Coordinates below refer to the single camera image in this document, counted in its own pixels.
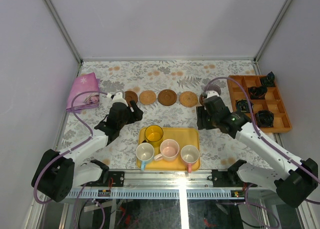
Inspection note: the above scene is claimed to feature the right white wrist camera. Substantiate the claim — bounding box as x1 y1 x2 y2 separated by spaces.
203 90 220 99

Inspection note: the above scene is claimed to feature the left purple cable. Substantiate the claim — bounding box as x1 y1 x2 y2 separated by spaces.
32 90 112 229

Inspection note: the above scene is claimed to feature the black rolled item top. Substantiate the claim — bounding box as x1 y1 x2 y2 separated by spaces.
260 71 276 88

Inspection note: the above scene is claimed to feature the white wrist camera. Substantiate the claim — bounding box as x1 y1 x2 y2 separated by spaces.
203 90 220 99
106 91 128 107

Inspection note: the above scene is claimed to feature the dark wooden coaster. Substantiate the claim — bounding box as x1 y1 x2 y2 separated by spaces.
199 94 205 106
125 90 138 107
157 89 177 106

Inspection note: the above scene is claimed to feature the purple cable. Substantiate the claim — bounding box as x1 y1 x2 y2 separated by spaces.
202 76 320 227
32 90 112 229

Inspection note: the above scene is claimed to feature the purple glass cup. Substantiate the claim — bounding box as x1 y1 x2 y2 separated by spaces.
202 84 221 96

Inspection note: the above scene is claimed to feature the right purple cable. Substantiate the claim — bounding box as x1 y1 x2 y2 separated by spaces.
202 76 320 227

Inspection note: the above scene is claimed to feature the purple folded cloth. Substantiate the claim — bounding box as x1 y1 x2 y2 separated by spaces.
66 72 100 113

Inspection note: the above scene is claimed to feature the dark wooden coaster far right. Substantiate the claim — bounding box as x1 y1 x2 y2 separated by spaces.
199 94 205 106

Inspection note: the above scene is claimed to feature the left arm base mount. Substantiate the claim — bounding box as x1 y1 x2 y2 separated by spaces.
88 159 125 188

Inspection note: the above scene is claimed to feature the yellow glass cup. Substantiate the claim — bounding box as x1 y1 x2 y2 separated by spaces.
144 125 164 148

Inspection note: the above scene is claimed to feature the pink ceramic mug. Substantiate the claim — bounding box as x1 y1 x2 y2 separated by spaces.
153 139 180 162

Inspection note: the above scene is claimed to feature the white mug pink handle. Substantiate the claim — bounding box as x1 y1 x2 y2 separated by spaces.
180 145 200 173

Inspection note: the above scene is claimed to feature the light woven coaster right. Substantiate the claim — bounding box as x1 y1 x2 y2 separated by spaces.
179 91 198 108

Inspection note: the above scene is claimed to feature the white mug blue handle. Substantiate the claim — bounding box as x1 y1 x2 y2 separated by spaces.
135 142 155 171

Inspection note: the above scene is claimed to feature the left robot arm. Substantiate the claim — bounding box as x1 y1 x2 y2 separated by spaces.
31 100 143 202

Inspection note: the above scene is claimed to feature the black rolled item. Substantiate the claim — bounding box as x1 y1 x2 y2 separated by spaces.
248 86 268 100
254 110 274 128
235 99 254 113
260 71 276 88

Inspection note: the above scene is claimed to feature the dark wooden coaster middle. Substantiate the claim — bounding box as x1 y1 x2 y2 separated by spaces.
157 89 177 106

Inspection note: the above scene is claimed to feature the light woven coaster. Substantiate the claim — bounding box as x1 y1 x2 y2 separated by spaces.
179 91 198 108
139 90 157 105

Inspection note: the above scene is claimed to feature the dark wooden coaster far left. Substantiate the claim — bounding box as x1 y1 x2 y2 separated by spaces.
125 90 138 107

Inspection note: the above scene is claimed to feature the black rolled item bottom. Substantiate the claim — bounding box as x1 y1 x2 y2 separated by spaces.
254 110 274 128

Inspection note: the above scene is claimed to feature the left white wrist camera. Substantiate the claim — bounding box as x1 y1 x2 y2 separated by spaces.
106 91 128 107

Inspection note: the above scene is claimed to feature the light woven coaster left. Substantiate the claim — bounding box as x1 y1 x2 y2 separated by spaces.
139 90 157 105

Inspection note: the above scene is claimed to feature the aluminium front rail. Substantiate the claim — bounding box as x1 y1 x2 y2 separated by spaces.
67 170 281 190

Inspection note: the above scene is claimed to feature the floral table cloth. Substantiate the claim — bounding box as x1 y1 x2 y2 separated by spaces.
57 60 269 170

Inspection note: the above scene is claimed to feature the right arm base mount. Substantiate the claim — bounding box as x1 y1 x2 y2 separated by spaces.
211 159 247 188

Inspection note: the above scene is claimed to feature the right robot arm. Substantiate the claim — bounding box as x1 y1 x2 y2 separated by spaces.
196 95 320 208

